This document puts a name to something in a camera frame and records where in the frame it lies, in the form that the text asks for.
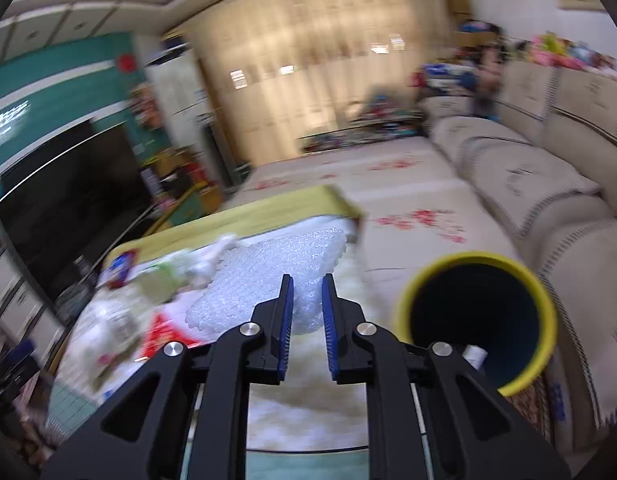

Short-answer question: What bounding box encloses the brown patterned rug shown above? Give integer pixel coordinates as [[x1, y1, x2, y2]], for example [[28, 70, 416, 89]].
[[503, 375, 569, 441]]

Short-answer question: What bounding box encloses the yellow rimmed dark bin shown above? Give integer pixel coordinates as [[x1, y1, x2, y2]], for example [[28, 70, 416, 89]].
[[393, 251, 558, 397]]

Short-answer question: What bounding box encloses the red snack packet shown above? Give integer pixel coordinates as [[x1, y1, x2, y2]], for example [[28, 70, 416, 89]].
[[138, 310, 204, 361]]

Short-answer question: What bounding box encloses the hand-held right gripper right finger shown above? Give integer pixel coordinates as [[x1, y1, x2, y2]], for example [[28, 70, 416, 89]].
[[321, 273, 572, 480]]

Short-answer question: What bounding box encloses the beige sofa with deer covers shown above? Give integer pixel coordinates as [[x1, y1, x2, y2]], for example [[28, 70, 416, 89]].
[[419, 60, 617, 456]]

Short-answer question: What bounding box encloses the blue packet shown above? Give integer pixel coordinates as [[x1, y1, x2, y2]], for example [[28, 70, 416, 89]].
[[106, 250, 139, 288]]

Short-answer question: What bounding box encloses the black flat television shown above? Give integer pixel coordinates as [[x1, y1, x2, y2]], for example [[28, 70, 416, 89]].
[[0, 119, 154, 306]]

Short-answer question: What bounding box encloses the white box blue print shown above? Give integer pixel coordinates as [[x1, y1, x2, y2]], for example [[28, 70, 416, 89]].
[[549, 382, 569, 423]]

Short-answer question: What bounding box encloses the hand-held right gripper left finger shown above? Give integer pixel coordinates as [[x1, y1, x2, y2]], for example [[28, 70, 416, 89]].
[[41, 274, 295, 480]]

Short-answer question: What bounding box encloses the row of plush toys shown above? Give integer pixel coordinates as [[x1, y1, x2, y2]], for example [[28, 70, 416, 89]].
[[519, 32, 617, 71]]

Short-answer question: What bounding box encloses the white television cabinet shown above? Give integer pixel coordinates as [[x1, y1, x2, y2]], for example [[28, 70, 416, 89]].
[[0, 220, 69, 361]]

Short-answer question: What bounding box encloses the white foam net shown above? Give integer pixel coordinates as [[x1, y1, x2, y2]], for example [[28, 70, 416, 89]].
[[186, 227, 349, 336]]

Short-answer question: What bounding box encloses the white refrigerator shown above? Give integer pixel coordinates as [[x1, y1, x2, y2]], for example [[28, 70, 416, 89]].
[[146, 50, 224, 131]]

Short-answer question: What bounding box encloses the green patterned tablecloth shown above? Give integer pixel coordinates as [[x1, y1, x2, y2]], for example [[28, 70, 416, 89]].
[[53, 185, 369, 453]]

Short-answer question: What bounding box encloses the beige patterned curtain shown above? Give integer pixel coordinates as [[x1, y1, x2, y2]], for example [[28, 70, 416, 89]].
[[188, 0, 464, 166]]

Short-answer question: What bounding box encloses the floral floor mat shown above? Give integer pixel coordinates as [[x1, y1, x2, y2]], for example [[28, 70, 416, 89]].
[[228, 135, 529, 341]]

